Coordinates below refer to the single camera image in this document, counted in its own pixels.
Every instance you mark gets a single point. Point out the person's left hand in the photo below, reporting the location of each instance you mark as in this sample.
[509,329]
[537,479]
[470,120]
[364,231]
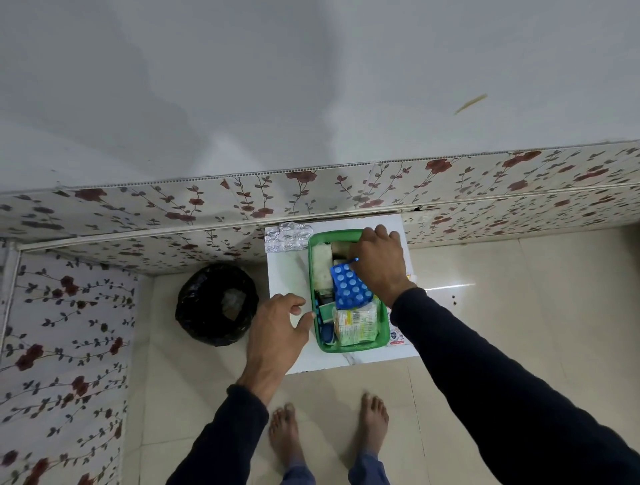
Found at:
[272,339]

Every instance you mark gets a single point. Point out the person's right hand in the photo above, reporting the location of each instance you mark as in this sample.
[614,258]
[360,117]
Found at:
[382,270]

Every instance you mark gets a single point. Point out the person's right thumb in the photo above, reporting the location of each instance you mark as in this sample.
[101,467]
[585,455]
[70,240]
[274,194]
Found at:
[356,252]

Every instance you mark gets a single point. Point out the person's left thumb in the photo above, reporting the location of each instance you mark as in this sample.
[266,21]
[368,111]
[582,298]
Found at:
[305,322]

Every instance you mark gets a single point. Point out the blue blister pack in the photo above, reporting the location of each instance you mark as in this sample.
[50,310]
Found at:
[350,289]

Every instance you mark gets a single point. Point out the person's right forearm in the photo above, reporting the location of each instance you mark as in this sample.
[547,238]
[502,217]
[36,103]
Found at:
[500,399]

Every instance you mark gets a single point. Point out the person's left forearm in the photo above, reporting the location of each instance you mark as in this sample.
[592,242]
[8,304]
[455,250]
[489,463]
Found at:
[225,439]

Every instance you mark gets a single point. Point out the small green box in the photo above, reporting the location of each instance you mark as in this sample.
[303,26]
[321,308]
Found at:
[326,312]

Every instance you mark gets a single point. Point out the blue round cap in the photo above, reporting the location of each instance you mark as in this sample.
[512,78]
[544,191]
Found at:
[328,335]

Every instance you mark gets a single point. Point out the white flat packet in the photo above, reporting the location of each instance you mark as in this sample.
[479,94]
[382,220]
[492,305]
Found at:
[321,270]

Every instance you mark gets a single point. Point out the green and white sachet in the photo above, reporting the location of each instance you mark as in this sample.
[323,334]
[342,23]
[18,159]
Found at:
[356,325]

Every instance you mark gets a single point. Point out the silver blister pack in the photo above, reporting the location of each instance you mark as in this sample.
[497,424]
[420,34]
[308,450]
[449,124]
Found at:
[287,230]
[285,246]

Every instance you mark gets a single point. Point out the crumpled paper scrap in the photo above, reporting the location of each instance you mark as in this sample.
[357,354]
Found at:
[233,304]

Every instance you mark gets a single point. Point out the green plastic basket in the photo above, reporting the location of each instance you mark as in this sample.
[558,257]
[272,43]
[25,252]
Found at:
[381,339]

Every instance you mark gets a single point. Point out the white printed leaflet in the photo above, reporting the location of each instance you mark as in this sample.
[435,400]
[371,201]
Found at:
[398,337]

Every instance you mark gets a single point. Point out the black bin with bag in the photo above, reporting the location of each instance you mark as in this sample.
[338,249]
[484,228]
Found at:
[200,310]

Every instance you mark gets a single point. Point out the person's left foot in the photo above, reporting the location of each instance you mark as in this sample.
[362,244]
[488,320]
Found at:
[285,434]

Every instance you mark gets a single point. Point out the person's foot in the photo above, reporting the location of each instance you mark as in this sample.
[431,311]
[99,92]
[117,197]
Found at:
[285,434]
[374,424]

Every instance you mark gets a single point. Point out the person's right foot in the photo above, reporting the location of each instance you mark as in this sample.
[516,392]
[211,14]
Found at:
[374,424]

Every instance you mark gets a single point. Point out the blue trousers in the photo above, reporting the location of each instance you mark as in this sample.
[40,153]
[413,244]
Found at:
[367,472]

